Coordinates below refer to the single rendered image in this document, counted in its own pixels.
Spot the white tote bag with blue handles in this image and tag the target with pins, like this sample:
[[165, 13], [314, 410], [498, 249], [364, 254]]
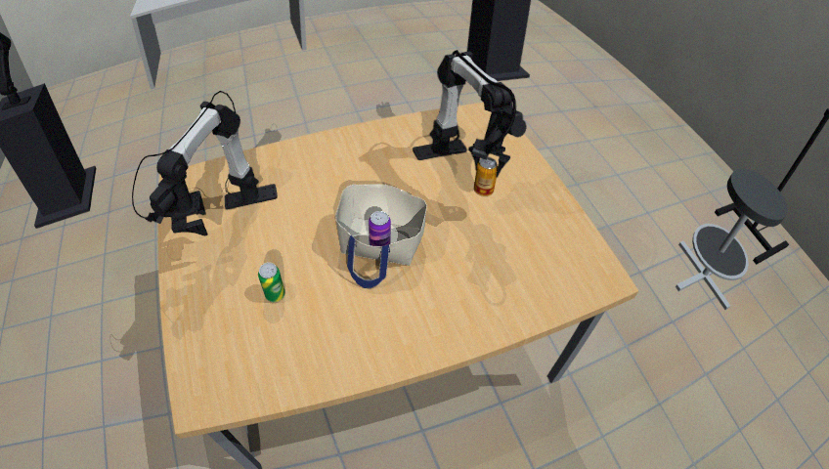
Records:
[[403, 209]]

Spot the purple drink can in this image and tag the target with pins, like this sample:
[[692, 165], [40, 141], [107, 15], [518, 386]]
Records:
[[379, 229]]

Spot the yellow and red drink can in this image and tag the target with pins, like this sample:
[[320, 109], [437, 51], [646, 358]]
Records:
[[485, 178]]

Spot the green and yellow drink can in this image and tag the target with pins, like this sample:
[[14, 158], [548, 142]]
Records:
[[271, 282]]

